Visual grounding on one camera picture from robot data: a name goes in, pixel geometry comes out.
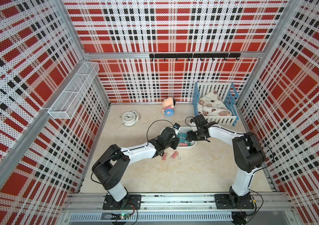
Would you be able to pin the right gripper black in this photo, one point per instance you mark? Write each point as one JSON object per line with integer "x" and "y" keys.
{"x": 191, "y": 137}

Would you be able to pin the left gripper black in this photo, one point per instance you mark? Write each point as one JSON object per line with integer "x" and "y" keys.
{"x": 176, "y": 140}

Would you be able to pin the white plastic storage box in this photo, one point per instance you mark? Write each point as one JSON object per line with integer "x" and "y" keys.
{"x": 183, "y": 134}

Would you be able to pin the pink binder clip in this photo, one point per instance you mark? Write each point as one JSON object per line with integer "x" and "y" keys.
{"x": 164, "y": 156}
{"x": 175, "y": 155}

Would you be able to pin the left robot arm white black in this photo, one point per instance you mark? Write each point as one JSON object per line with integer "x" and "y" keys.
{"x": 111, "y": 166}

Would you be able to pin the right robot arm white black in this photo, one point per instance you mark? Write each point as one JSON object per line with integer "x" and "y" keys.
{"x": 248, "y": 153}

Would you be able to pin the printed crib blanket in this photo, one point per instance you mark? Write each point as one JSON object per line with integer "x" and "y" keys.
{"x": 211, "y": 105}

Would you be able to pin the pink baby doll toy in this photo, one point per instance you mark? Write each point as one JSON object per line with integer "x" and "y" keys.
{"x": 168, "y": 106}

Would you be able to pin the blue white toy crib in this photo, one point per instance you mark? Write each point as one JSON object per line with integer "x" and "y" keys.
{"x": 227, "y": 94}

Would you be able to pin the white alarm clock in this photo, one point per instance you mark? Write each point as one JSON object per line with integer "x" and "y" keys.
{"x": 130, "y": 118}

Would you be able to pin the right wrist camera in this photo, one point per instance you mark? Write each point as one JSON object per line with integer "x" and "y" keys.
{"x": 198, "y": 121}

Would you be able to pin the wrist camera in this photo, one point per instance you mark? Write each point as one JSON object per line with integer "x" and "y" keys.
{"x": 176, "y": 127}
{"x": 198, "y": 121}

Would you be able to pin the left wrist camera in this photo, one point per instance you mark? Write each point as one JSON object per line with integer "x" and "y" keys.
{"x": 176, "y": 127}

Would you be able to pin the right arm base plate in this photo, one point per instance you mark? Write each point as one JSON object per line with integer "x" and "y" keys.
{"x": 232, "y": 201}

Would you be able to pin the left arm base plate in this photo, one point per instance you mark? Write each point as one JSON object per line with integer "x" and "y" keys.
{"x": 128, "y": 203}

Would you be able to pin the black hook rail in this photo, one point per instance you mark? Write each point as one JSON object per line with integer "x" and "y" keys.
{"x": 194, "y": 55}

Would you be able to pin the aluminium front rail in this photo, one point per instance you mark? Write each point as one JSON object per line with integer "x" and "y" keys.
{"x": 167, "y": 202}

